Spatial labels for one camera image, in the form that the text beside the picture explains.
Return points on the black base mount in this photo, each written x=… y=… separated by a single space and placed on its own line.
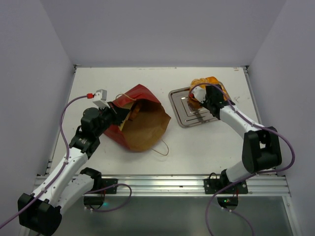
x=99 y=183
x=213 y=183

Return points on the round fake bread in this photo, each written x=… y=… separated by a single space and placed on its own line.
x=198 y=82
x=135 y=110

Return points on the twisted fake bread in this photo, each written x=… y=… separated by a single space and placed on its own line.
x=213 y=80

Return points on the red paper bag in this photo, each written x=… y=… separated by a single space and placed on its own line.
x=148 y=127

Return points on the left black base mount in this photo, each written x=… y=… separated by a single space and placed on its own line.
x=99 y=183

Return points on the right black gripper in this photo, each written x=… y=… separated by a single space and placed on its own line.
x=212 y=97

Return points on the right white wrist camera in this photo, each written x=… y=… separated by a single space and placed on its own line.
x=198 y=94

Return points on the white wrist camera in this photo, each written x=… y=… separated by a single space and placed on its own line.
x=198 y=94
x=99 y=98

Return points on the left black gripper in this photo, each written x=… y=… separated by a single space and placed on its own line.
x=119 y=114

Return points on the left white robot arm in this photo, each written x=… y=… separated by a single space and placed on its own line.
x=42 y=210

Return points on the aluminium frame rail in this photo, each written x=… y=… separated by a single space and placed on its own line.
x=198 y=186

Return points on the silver metal tray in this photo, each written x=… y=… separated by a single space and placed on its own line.
x=188 y=112

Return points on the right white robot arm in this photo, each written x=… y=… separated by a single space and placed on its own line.
x=261 y=146

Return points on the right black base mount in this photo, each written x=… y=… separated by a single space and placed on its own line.
x=213 y=183

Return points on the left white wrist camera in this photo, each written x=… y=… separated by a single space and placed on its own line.
x=99 y=98

